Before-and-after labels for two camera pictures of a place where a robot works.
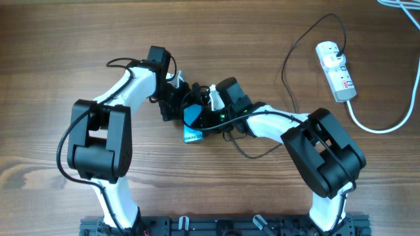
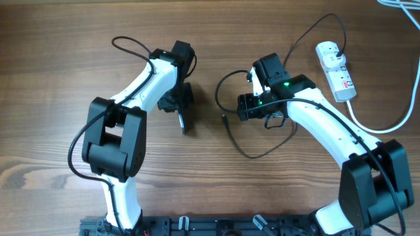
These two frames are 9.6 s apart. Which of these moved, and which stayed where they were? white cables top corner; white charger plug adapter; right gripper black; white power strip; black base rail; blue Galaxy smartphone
Moved: blue Galaxy smartphone; right gripper black
Stayed: white power strip; white cables top corner; white charger plug adapter; black base rail
